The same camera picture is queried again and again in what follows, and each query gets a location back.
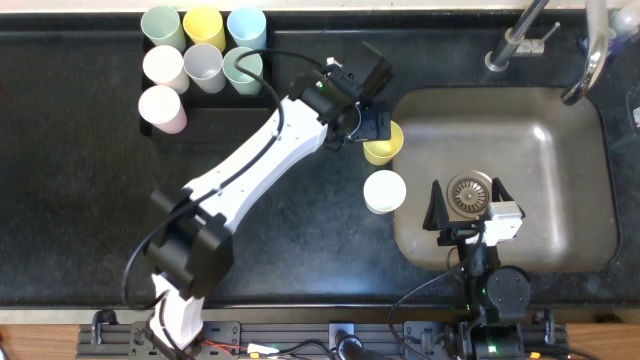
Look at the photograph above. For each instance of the blue soap bottle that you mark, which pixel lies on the blue soap bottle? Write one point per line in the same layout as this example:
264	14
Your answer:
627	20

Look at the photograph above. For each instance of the green cup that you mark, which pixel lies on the green cup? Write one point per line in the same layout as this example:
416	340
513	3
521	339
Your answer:
250	82
161	24

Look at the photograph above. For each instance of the grey cup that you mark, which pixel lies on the grey cup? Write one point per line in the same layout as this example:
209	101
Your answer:
202	62

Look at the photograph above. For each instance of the white cup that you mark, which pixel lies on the white cup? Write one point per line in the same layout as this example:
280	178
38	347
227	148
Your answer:
384	191
162	65

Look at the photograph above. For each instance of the steel sink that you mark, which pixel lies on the steel sink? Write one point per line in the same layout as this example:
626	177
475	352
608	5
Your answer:
550	175

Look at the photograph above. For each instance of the steel tap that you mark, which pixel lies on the steel tap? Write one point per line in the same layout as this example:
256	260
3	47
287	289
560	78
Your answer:
597	50

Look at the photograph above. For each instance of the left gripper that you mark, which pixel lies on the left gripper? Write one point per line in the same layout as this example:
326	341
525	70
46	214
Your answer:
375	122

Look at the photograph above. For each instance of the black tray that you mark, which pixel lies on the black tray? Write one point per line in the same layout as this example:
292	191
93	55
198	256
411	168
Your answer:
235	122

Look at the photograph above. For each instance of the mounting rail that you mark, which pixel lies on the mounting rail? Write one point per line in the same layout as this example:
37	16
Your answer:
290	335

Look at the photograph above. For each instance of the blue cup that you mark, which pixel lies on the blue cup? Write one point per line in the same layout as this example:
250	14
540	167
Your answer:
246	25

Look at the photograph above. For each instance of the pink cup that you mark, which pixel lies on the pink cup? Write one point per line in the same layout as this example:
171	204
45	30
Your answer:
159	106

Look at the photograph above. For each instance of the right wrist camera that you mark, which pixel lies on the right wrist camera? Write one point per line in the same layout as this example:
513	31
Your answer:
502	222

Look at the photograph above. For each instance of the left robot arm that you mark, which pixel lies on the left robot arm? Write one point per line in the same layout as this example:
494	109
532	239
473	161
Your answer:
260	160

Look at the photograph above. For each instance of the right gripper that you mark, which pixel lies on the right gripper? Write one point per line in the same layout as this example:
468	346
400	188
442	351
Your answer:
457	235

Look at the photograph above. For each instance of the yellow cup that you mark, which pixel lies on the yellow cup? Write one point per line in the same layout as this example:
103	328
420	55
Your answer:
202	24
385	152

